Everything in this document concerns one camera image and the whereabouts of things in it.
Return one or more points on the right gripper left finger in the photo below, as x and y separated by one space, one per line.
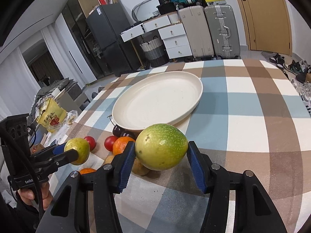
68 211

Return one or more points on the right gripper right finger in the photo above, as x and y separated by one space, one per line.
254 209

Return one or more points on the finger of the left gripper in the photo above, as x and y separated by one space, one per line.
52 164
48 152

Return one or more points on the yellow-green passion fruit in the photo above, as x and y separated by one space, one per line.
81 146

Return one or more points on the orange mandarin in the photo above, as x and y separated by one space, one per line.
120 144
86 171

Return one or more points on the red cherry tomato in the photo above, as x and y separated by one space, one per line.
109 142
91 141

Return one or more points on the dark cherry with stem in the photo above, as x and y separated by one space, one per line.
117 130

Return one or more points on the person's left hand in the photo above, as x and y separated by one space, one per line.
28 196

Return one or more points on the yellow snack bag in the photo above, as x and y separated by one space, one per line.
51 115

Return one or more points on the checkered tablecloth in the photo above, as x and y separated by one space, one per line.
249 117

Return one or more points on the cream oval plate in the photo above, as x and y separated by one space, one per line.
167 98

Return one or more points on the black refrigerator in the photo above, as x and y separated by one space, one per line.
106 23

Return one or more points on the woven laundry basket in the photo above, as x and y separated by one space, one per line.
154 52

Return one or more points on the shoes pile on floor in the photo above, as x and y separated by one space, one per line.
298 72

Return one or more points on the white drawer desk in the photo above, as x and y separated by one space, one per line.
171 31

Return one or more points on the beige suitcase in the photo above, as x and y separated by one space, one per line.
197 31

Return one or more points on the wooden door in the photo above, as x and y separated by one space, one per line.
267 25

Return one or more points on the silver suitcase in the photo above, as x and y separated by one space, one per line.
223 30

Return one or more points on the yellow box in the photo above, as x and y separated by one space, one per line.
215 2

